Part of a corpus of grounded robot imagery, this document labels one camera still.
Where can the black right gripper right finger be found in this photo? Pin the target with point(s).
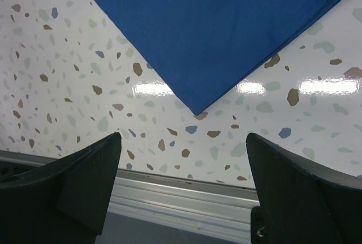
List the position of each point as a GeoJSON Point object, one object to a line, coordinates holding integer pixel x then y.
{"type": "Point", "coordinates": [300, 200]}

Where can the aluminium frame rail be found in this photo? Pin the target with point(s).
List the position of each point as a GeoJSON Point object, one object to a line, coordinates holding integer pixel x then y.
{"type": "Point", "coordinates": [214, 210]}

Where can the blue surgical drape cloth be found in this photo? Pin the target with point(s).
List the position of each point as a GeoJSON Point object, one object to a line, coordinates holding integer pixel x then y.
{"type": "Point", "coordinates": [203, 48]}

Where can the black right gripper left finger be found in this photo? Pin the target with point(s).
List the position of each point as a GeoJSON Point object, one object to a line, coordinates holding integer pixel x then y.
{"type": "Point", "coordinates": [64, 201]}

